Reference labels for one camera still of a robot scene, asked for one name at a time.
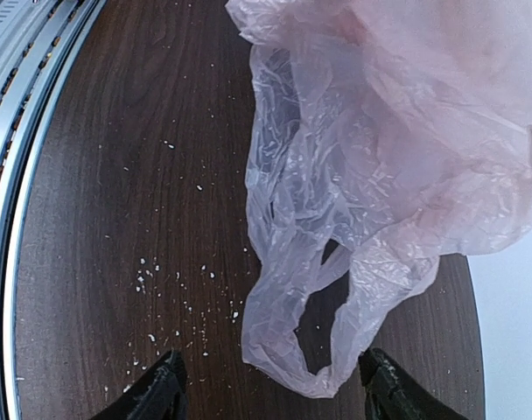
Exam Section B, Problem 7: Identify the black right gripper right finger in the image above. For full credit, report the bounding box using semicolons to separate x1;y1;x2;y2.
358;347;466;420

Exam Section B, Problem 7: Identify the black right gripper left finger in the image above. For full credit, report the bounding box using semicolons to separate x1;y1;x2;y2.
92;350;188;420

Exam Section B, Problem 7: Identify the pink plastic trash bag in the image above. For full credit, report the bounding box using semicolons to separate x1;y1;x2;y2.
226;1;532;398

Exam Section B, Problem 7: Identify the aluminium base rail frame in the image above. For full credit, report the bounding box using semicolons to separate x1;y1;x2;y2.
0;1;105;419

